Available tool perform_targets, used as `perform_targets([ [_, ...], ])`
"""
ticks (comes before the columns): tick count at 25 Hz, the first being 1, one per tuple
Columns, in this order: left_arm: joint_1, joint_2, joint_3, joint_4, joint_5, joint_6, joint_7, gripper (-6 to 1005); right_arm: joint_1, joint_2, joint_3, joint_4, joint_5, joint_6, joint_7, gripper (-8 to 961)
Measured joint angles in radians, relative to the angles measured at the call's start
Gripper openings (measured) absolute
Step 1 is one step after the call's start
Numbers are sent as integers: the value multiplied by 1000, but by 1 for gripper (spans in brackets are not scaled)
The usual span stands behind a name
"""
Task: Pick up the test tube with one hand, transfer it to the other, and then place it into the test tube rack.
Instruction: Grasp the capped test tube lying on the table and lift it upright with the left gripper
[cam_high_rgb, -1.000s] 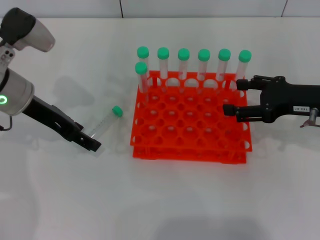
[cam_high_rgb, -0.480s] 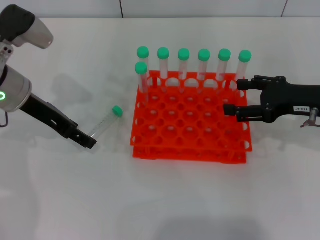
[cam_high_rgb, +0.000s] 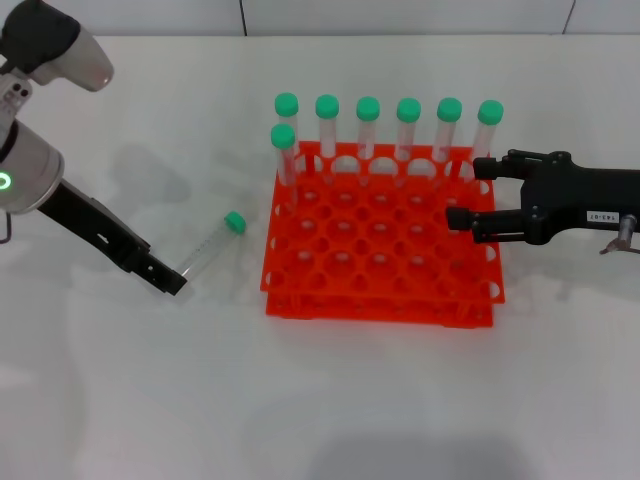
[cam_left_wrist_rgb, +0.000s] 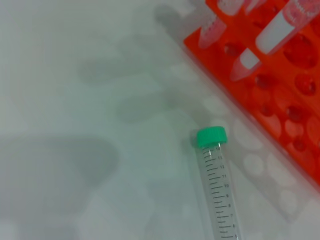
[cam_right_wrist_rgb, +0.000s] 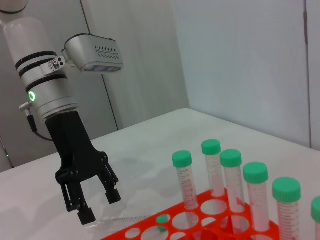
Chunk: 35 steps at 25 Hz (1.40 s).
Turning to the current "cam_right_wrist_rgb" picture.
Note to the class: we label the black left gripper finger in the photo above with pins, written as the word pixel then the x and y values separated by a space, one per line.
pixel 80 200
pixel 111 190

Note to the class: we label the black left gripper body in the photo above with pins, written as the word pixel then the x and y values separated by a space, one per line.
pixel 72 150

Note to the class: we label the green capped clear test tube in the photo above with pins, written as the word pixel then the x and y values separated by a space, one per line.
pixel 162 219
pixel 255 172
pixel 230 157
pixel 182 158
pixel 286 188
pixel 316 208
pixel 211 146

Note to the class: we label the orange plastic test tube rack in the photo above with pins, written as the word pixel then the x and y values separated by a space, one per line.
pixel 220 225

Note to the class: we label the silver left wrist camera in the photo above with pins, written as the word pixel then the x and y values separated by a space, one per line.
pixel 95 52

